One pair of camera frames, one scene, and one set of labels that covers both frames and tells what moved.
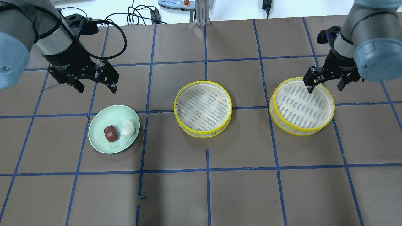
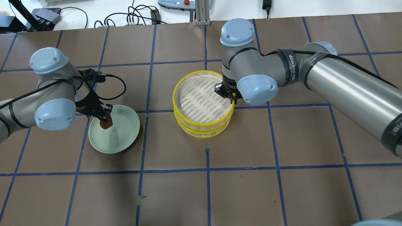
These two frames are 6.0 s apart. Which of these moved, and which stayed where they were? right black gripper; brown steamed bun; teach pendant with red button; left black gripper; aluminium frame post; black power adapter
Moved: left black gripper; right black gripper; brown steamed bun
Stayed: black power adapter; aluminium frame post; teach pendant with red button
